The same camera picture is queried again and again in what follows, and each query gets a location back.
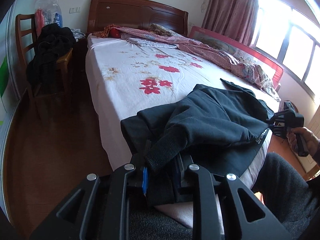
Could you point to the brown wooden headboard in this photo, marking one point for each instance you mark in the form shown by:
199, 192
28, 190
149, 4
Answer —
139, 14

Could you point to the dark navy sport pants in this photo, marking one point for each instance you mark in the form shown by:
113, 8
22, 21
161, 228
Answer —
221, 129

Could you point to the red round object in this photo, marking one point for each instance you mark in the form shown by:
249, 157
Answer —
114, 33

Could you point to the wooden chair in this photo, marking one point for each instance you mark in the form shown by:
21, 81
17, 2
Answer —
26, 36

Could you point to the window with dark frame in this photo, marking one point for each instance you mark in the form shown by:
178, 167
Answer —
288, 32

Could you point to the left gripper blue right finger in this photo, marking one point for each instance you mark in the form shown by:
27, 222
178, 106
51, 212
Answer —
179, 173

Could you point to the person's right hand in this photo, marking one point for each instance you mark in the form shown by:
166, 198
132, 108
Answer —
292, 139

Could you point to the pink purple curtain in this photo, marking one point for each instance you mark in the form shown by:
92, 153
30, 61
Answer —
234, 19

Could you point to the red checked quilt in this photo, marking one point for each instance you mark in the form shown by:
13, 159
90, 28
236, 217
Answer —
249, 71

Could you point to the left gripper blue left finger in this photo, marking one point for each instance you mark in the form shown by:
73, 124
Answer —
145, 180

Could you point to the red bed guard rail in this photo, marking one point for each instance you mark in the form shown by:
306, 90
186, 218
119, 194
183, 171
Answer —
239, 51

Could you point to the plastic bag with items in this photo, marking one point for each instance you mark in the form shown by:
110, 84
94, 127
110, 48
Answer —
47, 12

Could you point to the floral wardrobe door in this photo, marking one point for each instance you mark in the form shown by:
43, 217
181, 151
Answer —
12, 83

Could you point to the white floral bed sheet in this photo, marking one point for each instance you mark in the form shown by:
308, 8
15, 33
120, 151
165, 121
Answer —
125, 78

